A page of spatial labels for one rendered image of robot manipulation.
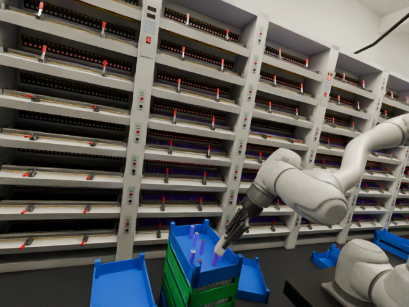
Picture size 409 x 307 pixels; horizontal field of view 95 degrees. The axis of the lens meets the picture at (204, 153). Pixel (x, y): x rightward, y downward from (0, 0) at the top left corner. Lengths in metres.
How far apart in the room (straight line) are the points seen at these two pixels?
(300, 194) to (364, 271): 0.61
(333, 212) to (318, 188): 0.06
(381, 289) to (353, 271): 0.10
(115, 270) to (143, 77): 0.98
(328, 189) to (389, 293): 0.58
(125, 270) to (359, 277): 0.99
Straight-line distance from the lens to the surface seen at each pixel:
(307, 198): 0.52
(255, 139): 1.44
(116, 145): 1.23
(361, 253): 1.10
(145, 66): 1.21
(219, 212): 1.45
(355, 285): 1.13
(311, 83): 1.96
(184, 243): 0.96
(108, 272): 1.06
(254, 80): 1.44
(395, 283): 1.03
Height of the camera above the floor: 0.92
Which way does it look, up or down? 7 degrees down
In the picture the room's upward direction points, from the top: 9 degrees clockwise
